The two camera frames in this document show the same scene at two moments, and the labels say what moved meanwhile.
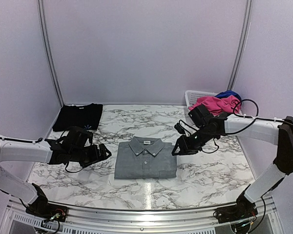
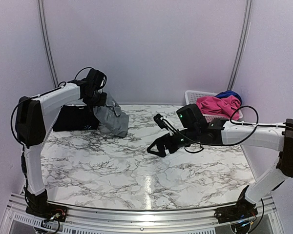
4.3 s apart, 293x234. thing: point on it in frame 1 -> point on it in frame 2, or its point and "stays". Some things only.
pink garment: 219,105 stays
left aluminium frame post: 45,34 stays
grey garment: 145,157 -> 110,119
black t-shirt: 86,115 stays
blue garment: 227,93 stays
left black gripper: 95,156 -> 101,102
